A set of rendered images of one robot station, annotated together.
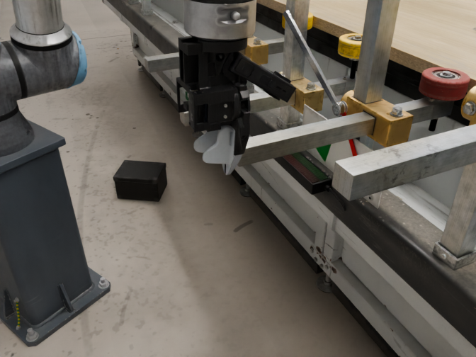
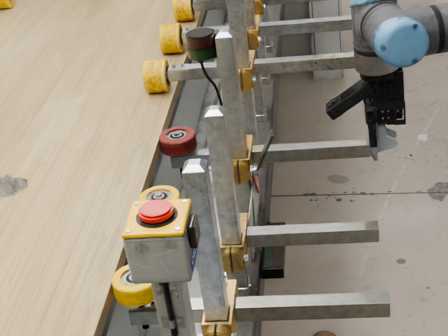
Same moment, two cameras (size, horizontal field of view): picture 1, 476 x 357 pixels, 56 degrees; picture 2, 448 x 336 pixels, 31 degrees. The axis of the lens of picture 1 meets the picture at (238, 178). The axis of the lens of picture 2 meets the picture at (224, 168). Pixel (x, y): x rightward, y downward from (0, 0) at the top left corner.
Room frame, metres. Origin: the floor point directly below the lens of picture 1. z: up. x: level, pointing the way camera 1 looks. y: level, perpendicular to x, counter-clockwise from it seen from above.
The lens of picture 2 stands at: (2.03, 0.60, 1.71)
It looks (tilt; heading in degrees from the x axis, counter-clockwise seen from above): 30 degrees down; 214
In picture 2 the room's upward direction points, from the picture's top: 8 degrees counter-clockwise
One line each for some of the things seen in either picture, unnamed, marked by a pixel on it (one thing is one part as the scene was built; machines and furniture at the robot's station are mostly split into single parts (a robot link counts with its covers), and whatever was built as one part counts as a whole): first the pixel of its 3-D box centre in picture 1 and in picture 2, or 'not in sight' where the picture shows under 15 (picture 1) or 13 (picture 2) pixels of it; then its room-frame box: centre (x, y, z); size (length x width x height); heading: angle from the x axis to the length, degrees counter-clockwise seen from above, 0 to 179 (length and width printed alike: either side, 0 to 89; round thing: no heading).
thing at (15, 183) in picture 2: not in sight; (8, 180); (1.06, -0.60, 0.91); 0.09 x 0.07 x 0.02; 69
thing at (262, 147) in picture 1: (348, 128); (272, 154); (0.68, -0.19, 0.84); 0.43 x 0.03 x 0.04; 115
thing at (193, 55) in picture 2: not in sight; (202, 50); (0.77, -0.27, 1.11); 0.06 x 0.06 x 0.02
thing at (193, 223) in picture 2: not in sight; (194, 231); (1.42, 0.13, 1.20); 0.03 x 0.01 x 0.03; 25
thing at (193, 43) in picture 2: not in sight; (201, 38); (0.77, -0.27, 1.14); 0.06 x 0.06 x 0.02
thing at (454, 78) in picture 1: (438, 102); (180, 155); (0.77, -0.37, 0.85); 0.08 x 0.08 x 0.11
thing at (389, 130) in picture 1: (374, 115); (239, 159); (0.73, -0.24, 0.85); 0.13 x 0.06 x 0.05; 25
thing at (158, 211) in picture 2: not in sight; (156, 214); (1.44, 0.09, 1.22); 0.04 x 0.04 x 0.02
